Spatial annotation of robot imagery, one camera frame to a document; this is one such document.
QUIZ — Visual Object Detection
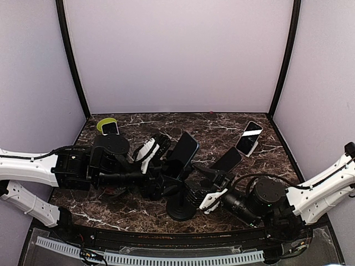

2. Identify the black smartphone on folding stand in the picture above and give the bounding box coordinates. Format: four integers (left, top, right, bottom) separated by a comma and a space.
210, 147, 242, 172

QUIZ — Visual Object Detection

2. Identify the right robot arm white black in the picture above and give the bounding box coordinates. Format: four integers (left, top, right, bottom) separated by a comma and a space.
187, 142, 354, 241

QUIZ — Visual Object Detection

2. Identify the white slotted cable duct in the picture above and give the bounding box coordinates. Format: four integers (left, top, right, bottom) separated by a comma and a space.
35, 237, 265, 265

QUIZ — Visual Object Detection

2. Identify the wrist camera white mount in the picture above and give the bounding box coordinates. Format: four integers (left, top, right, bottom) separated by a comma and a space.
199, 188, 228, 214
133, 134, 171, 175

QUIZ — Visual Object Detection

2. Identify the smartphone in green holder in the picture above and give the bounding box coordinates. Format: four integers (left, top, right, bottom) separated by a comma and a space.
102, 121, 119, 135

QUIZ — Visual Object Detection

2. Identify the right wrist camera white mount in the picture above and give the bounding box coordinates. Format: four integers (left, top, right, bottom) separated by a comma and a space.
199, 188, 228, 214

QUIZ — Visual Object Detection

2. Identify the lime green phone holder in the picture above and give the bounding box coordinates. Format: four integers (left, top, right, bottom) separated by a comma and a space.
97, 117, 117, 132

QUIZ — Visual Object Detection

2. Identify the tall black clamp phone stand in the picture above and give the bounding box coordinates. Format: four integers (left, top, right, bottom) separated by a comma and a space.
166, 166, 196, 222

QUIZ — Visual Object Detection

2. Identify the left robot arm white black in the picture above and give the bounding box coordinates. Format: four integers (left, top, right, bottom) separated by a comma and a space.
1, 134, 186, 242

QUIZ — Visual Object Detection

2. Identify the left black frame post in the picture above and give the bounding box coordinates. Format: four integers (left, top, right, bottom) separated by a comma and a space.
55, 0, 91, 119

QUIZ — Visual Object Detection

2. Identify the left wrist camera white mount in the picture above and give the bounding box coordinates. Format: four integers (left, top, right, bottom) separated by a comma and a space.
133, 134, 171, 175

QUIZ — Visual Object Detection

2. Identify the large blue-edged smartphone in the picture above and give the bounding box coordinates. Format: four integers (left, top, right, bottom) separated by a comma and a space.
166, 132, 200, 165

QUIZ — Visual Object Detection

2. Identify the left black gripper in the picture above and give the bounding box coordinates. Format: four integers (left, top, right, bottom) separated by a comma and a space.
94, 161, 183, 202

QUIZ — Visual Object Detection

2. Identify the white-cased smartphone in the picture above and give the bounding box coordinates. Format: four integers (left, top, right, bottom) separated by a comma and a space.
236, 121, 263, 155

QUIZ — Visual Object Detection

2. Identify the right black frame post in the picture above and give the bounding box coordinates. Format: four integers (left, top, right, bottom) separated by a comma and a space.
267, 0, 302, 120

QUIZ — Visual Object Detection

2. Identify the red floral plate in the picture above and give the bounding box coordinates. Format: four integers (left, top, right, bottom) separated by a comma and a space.
104, 187, 128, 197

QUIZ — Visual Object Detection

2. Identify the black frame post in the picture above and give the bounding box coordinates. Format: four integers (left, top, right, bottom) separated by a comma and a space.
267, 0, 302, 120
55, 0, 91, 119

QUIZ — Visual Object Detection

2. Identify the white phone stand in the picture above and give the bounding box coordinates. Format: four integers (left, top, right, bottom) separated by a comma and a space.
245, 141, 258, 157

